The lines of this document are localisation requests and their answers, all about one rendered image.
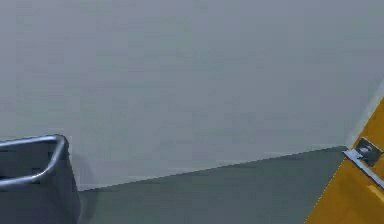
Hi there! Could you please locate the dark grey bin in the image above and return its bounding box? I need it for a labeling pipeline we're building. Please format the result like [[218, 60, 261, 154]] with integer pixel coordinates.
[[0, 134, 82, 224]]

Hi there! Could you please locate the grey door handle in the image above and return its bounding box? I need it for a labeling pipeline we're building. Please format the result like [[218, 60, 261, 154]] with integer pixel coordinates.
[[342, 137, 384, 190]]

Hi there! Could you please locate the yellow room door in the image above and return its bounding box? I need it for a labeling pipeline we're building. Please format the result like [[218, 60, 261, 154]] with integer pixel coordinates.
[[303, 97, 384, 224]]

